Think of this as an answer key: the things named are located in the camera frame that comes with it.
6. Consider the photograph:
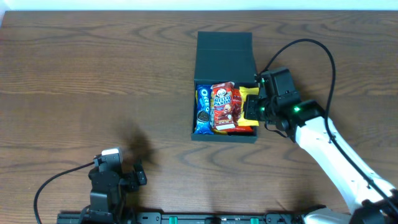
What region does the red Hacks candy bag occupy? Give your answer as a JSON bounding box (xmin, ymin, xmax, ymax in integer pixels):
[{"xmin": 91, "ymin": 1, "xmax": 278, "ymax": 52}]
[{"xmin": 225, "ymin": 89, "xmax": 253, "ymax": 133}]

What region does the yellow snack packet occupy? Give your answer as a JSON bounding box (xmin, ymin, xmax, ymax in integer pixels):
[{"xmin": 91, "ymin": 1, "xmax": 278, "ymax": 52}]
[{"xmin": 238, "ymin": 86, "xmax": 259, "ymax": 126}]

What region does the red Hello Panda packet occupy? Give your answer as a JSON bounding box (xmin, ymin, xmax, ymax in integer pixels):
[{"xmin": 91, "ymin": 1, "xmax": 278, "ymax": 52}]
[{"xmin": 210, "ymin": 82, "xmax": 235, "ymax": 131}]

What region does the blue Oreo cookie pack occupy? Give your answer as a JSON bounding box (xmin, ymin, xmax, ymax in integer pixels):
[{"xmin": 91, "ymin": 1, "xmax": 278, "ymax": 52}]
[{"xmin": 194, "ymin": 85, "xmax": 213, "ymax": 134}]

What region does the dark green box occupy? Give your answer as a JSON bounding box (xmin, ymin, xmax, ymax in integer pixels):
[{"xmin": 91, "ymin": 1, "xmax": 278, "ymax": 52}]
[{"xmin": 191, "ymin": 31, "xmax": 257, "ymax": 143}]

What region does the yellow Hacks candy bag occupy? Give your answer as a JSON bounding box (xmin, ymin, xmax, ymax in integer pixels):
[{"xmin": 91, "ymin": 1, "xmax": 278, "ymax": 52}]
[{"xmin": 212, "ymin": 129, "xmax": 228, "ymax": 135}]

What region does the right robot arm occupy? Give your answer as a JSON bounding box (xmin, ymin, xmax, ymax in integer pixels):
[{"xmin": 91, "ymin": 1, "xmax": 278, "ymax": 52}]
[{"xmin": 243, "ymin": 68, "xmax": 397, "ymax": 223}]

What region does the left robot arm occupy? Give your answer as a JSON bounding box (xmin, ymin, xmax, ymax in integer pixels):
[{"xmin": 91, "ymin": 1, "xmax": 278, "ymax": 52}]
[{"xmin": 78, "ymin": 153, "xmax": 147, "ymax": 223}]

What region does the left black cable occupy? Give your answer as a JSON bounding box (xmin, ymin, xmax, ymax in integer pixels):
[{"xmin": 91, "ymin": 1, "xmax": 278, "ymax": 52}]
[{"xmin": 33, "ymin": 161, "xmax": 96, "ymax": 224}]

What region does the black cable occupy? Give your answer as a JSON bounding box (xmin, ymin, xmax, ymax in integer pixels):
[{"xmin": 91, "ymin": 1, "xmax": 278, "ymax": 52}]
[
  {"xmin": 33, "ymin": 161, "xmax": 96, "ymax": 224},
  {"xmin": 257, "ymin": 38, "xmax": 398, "ymax": 215}
]

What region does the right black cable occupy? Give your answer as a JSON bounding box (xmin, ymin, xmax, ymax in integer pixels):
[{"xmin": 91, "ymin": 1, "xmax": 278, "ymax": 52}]
[{"xmin": 257, "ymin": 38, "xmax": 398, "ymax": 215}]

